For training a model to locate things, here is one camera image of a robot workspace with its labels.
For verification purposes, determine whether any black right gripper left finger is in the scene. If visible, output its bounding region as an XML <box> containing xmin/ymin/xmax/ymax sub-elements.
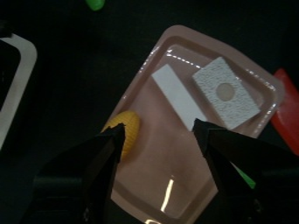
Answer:
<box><xmin>21</xmin><ymin>122</ymin><xmax>127</xmax><ymax>224</ymax></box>

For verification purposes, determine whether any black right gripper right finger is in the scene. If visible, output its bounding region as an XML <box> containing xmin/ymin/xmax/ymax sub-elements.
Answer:
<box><xmin>192</xmin><ymin>118</ymin><xmax>299</xmax><ymax>224</ymax></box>

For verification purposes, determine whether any yellow toy corn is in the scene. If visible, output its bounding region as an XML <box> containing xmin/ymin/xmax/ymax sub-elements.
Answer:
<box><xmin>102</xmin><ymin>109</ymin><xmax>142</xmax><ymax>160</ymax></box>

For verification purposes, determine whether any pink plastic tray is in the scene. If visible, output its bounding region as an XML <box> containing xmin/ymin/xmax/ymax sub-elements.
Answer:
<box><xmin>106</xmin><ymin>24</ymin><xmax>286</xmax><ymax>224</ymax></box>

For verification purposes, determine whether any red plastic toy piece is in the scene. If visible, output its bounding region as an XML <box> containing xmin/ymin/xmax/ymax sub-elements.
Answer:
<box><xmin>270</xmin><ymin>68</ymin><xmax>299</xmax><ymax>157</ymax></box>

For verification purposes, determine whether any white sponge block with hole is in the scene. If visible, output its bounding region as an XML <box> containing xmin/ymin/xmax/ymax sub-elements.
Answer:
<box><xmin>192</xmin><ymin>56</ymin><xmax>262</xmax><ymax>130</ymax></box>

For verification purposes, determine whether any white flat rectangular block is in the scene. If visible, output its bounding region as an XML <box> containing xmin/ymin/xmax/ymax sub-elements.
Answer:
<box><xmin>151</xmin><ymin>63</ymin><xmax>210</xmax><ymax>132</ymax></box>

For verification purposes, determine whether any white framed black board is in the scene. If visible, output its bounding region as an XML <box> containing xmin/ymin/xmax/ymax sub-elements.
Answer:
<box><xmin>0</xmin><ymin>32</ymin><xmax>39</xmax><ymax>151</ymax></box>

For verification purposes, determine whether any green toy piece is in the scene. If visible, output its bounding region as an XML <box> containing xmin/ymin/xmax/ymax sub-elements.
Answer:
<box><xmin>85</xmin><ymin>0</ymin><xmax>107</xmax><ymax>12</ymax></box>

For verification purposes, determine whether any green knife handle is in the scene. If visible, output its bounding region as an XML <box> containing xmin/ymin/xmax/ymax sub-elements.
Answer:
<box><xmin>230</xmin><ymin>162</ymin><xmax>258</xmax><ymax>190</ymax></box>

